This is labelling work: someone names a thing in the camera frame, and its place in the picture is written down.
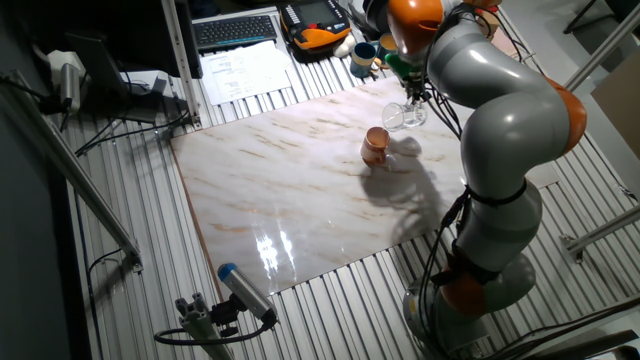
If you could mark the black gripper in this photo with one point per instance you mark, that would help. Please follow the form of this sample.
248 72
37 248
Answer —
417 86

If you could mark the clear glass mug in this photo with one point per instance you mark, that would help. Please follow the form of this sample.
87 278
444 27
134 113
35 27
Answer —
405 117

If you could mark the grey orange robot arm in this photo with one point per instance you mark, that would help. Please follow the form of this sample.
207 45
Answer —
515 125

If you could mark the dark teal mug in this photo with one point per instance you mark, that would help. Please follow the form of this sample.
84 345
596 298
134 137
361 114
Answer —
385 45

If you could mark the teal mug yellow band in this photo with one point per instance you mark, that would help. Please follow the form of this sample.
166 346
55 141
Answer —
361 62

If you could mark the small white rounded object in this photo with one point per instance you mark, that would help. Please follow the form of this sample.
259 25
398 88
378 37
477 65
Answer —
345 46

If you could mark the black round device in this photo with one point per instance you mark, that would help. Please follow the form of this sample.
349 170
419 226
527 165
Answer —
377 12

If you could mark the orange black teach pendant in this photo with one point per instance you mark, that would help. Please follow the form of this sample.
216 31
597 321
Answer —
315 25

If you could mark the white printed paper sheet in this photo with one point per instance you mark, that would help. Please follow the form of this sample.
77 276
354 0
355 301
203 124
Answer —
245 75

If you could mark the white marble pattern board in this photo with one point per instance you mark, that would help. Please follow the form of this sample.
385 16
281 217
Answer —
280 230

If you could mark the black keyboard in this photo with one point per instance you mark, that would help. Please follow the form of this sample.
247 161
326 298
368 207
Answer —
235 31

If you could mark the brown cardboard sheet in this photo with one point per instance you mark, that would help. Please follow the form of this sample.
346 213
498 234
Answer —
620 100

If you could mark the short aluminium floor profile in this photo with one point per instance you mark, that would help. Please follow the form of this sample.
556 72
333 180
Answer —
605 230

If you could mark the black monitor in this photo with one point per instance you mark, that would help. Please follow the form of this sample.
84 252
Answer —
145 35

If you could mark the black metal bar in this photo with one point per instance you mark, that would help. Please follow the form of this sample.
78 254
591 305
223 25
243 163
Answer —
590 345

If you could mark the black monitor stand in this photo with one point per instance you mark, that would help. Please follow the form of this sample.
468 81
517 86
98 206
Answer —
100 65

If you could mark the long slanted aluminium profile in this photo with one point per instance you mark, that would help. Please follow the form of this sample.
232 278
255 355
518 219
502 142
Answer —
75 170

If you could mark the thick aluminium frame beam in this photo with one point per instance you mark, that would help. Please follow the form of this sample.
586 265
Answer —
605 50

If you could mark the aluminium frame post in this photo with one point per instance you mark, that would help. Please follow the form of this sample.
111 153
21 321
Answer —
181 60

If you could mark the silver camera blue end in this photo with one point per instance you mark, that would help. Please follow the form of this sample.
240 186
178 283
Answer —
245 292

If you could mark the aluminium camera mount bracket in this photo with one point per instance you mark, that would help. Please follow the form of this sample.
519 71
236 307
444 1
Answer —
197 325

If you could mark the silver device white mount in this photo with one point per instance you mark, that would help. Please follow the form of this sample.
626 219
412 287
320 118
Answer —
70 85

